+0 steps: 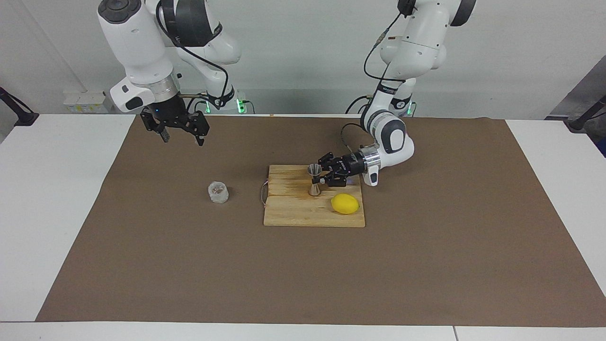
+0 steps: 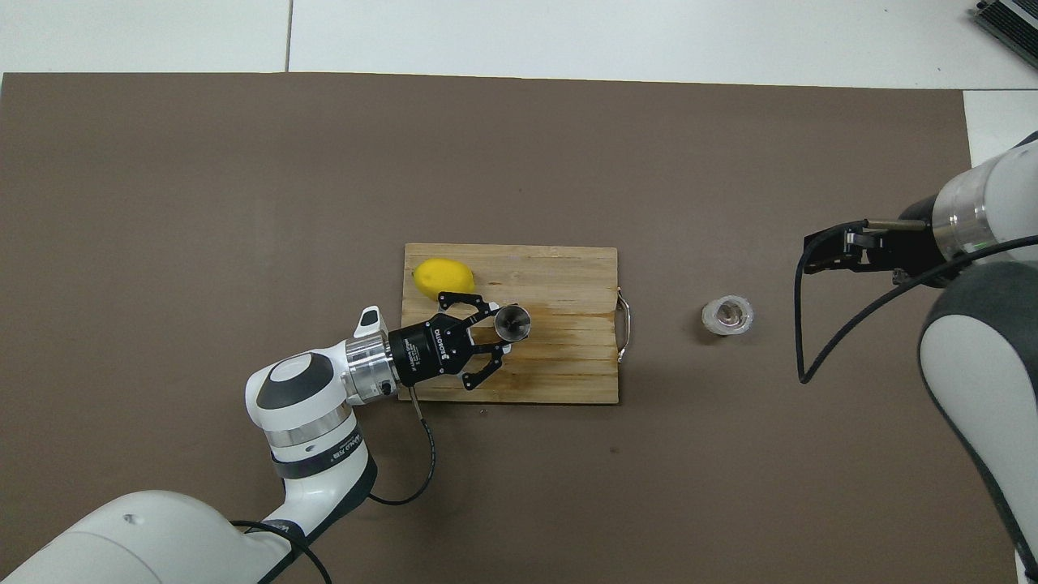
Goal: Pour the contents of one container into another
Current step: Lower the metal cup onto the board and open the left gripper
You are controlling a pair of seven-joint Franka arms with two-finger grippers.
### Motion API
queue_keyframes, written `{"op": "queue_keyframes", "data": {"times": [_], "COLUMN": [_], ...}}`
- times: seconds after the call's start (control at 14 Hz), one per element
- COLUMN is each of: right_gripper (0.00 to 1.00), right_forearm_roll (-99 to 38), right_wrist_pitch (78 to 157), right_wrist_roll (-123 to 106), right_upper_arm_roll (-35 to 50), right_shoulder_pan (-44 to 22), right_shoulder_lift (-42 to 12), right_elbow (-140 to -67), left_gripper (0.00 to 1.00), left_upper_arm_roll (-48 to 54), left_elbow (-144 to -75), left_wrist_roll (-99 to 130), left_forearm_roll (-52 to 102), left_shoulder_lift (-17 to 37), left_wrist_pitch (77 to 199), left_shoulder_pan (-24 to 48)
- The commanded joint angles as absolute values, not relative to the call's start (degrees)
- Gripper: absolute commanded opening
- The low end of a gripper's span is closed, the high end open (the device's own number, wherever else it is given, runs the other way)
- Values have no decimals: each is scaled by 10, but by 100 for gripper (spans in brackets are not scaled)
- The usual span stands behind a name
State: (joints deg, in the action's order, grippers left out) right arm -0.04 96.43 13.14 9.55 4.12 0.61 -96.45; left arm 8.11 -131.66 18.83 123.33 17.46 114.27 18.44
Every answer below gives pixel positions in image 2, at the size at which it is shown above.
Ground brown table mat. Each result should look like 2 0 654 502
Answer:
0 71 1019 584

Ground grey ribbed metal device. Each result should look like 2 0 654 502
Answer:
973 0 1038 59

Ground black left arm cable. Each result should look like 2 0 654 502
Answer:
229 386 436 584

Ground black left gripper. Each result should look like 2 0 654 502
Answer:
388 290 513 392

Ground wooden cutting board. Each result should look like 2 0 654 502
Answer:
397 243 633 406

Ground steel double jigger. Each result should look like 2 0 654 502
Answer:
494 304 533 341

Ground small clear glass cup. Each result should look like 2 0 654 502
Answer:
701 295 755 337

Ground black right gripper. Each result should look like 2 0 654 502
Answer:
803 199 962 289

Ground yellow lemon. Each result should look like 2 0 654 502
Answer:
412 258 477 305

